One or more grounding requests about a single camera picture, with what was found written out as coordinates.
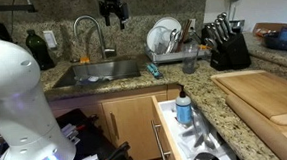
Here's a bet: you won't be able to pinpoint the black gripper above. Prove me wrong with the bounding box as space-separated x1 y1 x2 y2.
98 0 130 32

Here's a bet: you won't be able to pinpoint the chrome gooseneck faucet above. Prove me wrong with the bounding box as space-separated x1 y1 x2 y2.
72 13 118 62

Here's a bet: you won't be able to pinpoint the small white plate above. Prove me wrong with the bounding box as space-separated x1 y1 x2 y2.
145 25 173 55

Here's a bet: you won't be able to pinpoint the stainless steel sink basin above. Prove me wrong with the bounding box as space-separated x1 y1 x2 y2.
51 58 142 90

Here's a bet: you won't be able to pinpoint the orange sponge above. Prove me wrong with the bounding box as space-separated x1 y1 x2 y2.
79 56 91 64

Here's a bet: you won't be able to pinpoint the large white plate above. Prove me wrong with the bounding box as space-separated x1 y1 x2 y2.
152 16 183 40

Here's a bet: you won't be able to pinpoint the metal ladle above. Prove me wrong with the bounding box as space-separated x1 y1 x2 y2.
163 28 183 55

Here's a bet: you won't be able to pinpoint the dishes in sink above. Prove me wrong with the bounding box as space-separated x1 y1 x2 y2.
74 73 115 86

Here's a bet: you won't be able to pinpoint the teal scrub brush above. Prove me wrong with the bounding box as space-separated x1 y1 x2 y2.
145 62 163 80

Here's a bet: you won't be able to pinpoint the metal dish rack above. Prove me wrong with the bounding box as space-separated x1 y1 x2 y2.
143 39 211 65

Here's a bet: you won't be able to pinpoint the wooden utensils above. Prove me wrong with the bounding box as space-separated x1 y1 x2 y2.
174 18 195 52

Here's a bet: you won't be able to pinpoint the dark green glass bottle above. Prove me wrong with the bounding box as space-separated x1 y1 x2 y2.
24 27 56 72

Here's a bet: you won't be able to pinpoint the clear drinking glass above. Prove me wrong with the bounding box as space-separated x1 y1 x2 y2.
180 42 201 76

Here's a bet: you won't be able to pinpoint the blue label soap pump bottle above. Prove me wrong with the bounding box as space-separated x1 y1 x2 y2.
174 83 194 126

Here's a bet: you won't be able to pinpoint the open wooden drawer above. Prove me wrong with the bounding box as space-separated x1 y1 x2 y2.
149 89 243 160

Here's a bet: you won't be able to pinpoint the silver metal brackets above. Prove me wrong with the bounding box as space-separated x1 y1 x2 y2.
59 123 82 146

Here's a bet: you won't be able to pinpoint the black knife block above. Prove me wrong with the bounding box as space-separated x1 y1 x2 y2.
208 32 253 72

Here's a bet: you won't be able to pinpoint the metal cutlery piece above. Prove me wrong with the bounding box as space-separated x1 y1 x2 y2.
180 126 199 138
191 112 218 151

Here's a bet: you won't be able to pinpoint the orange black clamp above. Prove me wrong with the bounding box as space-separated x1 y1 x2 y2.
99 141 132 160

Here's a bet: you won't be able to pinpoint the orange packet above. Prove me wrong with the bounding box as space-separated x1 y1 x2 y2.
254 27 277 38

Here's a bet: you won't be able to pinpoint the brown wooden tray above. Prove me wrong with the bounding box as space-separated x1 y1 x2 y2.
251 20 287 39

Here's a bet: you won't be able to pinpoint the large wooden cutting board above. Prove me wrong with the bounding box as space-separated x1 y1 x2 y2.
210 68 287 150

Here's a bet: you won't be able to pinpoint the dark blue bowl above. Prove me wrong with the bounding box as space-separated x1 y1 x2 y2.
263 30 287 53

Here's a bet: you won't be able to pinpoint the black round lid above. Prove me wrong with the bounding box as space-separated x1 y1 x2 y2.
191 150 224 160

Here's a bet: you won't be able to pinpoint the wooden rolling pin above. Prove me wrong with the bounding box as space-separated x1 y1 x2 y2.
225 90 287 160

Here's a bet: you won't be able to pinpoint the white wall switch plate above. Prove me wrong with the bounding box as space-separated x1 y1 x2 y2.
42 29 58 50

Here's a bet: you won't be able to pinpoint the small white wall outlet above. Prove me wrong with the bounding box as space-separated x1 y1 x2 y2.
189 18 197 30

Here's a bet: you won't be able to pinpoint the orange handled utensil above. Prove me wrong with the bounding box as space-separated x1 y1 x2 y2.
197 43 213 52

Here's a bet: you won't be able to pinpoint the steel handled knife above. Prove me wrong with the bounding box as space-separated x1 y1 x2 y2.
205 23 222 46
213 18 227 43
216 15 230 39
220 10 234 36
203 36 218 52

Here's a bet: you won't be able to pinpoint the steel cabinet door handle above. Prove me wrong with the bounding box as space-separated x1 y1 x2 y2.
109 111 120 141

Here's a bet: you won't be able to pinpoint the wooden cabinet door with handle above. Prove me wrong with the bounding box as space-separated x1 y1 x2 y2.
100 92 172 160

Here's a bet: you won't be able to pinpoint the steel drawer handle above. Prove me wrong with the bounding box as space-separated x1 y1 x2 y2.
150 119 172 160

